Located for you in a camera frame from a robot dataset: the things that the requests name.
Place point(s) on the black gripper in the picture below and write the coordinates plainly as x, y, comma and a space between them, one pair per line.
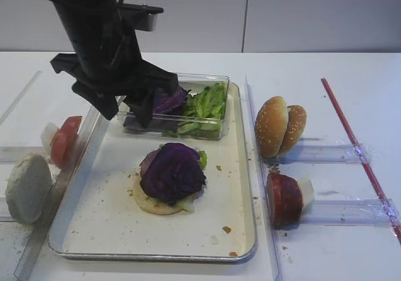
107, 61

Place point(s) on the purple cabbage leaf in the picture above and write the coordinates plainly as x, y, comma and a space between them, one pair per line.
148, 180

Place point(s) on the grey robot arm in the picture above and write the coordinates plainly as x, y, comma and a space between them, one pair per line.
107, 61

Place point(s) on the tomato slices left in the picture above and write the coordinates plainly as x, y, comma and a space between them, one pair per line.
64, 140

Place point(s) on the green lettuce in container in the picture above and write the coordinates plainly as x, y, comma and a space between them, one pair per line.
206, 111

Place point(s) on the lettuce leaf on bun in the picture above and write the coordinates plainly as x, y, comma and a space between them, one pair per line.
179, 172

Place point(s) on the stack of sausage slices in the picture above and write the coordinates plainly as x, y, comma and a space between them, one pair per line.
285, 200

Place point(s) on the purple cabbage in container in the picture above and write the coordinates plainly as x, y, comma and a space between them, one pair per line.
163, 104

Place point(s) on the round sausage slice on bun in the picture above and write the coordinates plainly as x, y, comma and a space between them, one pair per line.
146, 162

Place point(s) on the clear plastic container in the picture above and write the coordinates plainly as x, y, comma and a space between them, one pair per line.
193, 83

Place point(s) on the white onion piece left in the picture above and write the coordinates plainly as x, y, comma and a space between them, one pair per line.
47, 136

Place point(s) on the white onion piece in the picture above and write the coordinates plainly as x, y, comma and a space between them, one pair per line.
47, 136
306, 189

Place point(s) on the clear strip far left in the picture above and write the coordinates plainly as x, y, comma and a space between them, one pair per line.
19, 97

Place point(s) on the bottom bun on tray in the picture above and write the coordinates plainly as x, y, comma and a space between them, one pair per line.
154, 206

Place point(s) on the metal baking tray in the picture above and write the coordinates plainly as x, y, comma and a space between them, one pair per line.
98, 218

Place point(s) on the pale bun bottoms left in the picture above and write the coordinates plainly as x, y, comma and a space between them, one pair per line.
28, 186

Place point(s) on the clear holder upper left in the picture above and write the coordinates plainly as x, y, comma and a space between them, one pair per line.
12, 154

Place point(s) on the front sesame bun top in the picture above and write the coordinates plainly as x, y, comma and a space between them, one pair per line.
270, 126

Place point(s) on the sesame bun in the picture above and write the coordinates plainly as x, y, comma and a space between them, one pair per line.
297, 117
270, 126

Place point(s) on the rear sesame bun top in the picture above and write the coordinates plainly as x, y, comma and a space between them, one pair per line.
297, 117

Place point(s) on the clear holder upper right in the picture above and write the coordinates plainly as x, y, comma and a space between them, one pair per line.
331, 154

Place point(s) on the white onion piece right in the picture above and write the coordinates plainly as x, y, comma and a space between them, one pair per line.
306, 189

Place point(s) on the red straw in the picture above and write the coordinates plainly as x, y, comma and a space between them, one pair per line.
357, 143

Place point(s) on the clear holder lower right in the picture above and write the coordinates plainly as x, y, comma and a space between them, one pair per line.
376, 213

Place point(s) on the clear plastic rail right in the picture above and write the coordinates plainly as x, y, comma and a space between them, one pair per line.
271, 235

